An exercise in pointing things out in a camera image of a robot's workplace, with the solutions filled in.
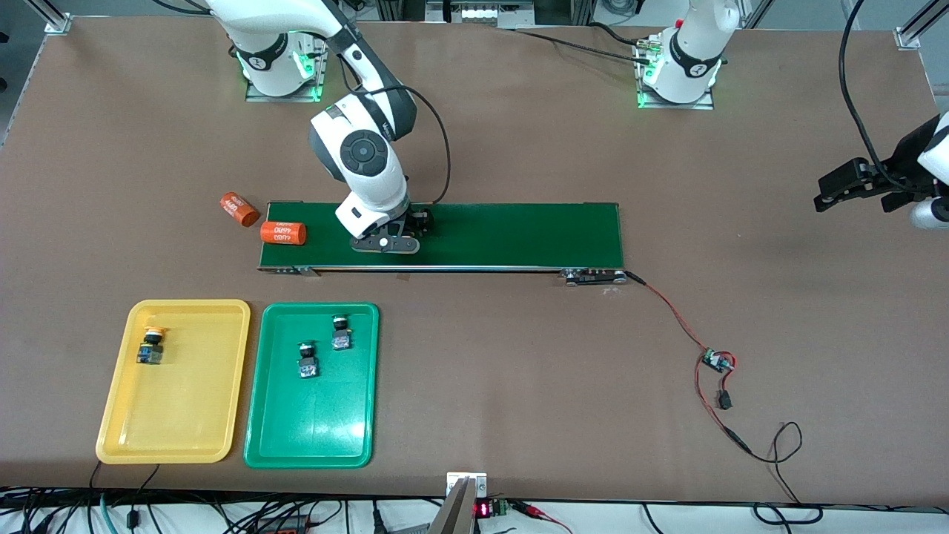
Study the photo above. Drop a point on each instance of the orange electronic device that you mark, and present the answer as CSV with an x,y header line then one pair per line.
x,y
285,528

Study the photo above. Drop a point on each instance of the red clip lead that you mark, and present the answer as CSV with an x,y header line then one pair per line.
x,y
530,509

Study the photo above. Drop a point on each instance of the small green circuit board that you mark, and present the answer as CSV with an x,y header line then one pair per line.
x,y
715,360

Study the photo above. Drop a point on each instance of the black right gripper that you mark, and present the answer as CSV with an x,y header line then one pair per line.
x,y
415,219

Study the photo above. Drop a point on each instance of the metal frame rack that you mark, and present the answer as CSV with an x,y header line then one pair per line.
x,y
482,13

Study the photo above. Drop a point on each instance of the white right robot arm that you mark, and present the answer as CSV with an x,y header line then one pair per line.
x,y
363,152

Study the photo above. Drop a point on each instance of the green plastic tray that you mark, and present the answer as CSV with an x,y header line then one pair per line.
x,y
334,415

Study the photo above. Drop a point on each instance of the green push button switch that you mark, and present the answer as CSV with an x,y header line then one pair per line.
x,y
341,341
309,367

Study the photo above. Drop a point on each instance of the green conveyor belt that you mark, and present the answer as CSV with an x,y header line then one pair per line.
x,y
519,237

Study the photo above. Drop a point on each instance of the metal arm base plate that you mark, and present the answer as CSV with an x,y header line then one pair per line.
x,y
320,67
643,93

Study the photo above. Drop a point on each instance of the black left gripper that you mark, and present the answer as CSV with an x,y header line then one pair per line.
x,y
899,167

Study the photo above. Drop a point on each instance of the red digit display module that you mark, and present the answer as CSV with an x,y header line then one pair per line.
x,y
483,509

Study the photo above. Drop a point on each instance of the yellow push button switch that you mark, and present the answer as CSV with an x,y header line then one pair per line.
x,y
150,354

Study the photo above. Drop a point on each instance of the small black connector plug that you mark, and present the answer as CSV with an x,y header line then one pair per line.
x,y
725,402

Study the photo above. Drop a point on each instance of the orange 4680 cylinder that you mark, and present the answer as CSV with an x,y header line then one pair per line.
x,y
239,210
283,233

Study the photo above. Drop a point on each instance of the yellow plastic tray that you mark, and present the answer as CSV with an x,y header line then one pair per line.
x,y
185,400

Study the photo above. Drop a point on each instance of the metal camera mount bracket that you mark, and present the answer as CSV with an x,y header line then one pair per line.
x,y
456,512

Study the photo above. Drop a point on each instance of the aluminium frame profile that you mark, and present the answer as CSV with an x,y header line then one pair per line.
x,y
910,35
55,21

